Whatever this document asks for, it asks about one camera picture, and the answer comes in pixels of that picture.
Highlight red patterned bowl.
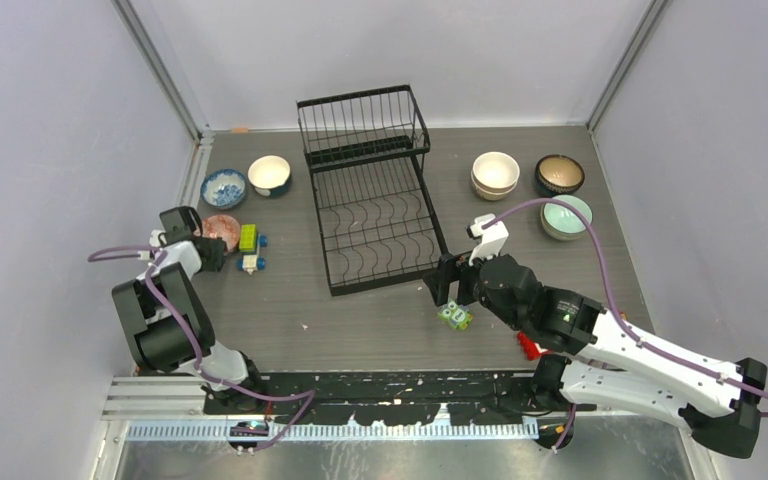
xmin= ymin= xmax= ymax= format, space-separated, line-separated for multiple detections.
xmin=201 ymin=214 xmax=242 ymax=253

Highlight blue white patterned bowl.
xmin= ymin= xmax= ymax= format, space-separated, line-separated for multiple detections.
xmin=200 ymin=168 xmax=248 ymax=210

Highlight black wire dish rack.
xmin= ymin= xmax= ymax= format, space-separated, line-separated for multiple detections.
xmin=296 ymin=84 xmax=447 ymax=296

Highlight mint green bowl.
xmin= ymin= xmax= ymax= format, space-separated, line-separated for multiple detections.
xmin=540 ymin=195 xmax=593 ymax=241

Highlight cream bowl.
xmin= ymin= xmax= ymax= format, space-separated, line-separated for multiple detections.
xmin=472 ymin=184 xmax=516 ymax=202
xmin=471 ymin=151 xmax=521 ymax=193

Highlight dark teal bowl white foot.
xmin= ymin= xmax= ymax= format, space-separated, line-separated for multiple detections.
xmin=248 ymin=155 xmax=292 ymax=198

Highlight brown rimmed bowl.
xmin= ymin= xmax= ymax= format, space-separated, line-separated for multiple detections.
xmin=534 ymin=155 xmax=586 ymax=195

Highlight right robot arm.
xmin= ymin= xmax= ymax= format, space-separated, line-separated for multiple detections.
xmin=423 ymin=254 xmax=767 ymax=459

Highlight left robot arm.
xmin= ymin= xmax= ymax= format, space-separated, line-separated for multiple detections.
xmin=89 ymin=206 xmax=267 ymax=414

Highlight yellow blue toy block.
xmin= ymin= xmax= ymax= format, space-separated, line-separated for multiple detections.
xmin=237 ymin=224 xmax=268 ymax=274

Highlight green owl block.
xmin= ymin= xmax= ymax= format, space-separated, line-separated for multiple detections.
xmin=437 ymin=300 xmax=473 ymax=330

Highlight red grid block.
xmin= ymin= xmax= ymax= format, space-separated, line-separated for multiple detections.
xmin=516 ymin=332 xmax=548 ymax=361

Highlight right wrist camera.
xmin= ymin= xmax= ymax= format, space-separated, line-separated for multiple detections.
xmin=467 ymin=214 xmax=509 ymax=266

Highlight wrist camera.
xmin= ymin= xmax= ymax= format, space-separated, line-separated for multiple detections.
xmin=467 ymin=214 xmax=509 ymax=266
xmin=137 ymin=229 xmax=165 ymax=262

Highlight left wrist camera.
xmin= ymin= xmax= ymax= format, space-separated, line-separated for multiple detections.
xmin=137 ymin=229 xmax=165 ymax=262

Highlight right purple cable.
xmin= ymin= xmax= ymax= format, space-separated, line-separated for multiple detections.
xmin=483 ymin=197 xmax=768 ymax=419

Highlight purple cable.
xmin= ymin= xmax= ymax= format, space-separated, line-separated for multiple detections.
xmin=87 ymin=245 xmax=317 ymax=452
xmin=483 ymin=197 xmax=768 ymax=419

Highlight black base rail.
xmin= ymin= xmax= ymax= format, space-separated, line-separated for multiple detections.
xmin=265 ymin=370 xmax=566 ymax=426

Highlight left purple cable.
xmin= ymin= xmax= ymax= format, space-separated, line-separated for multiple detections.
xmin=87 ymin=245 xmax=317 ymax=452

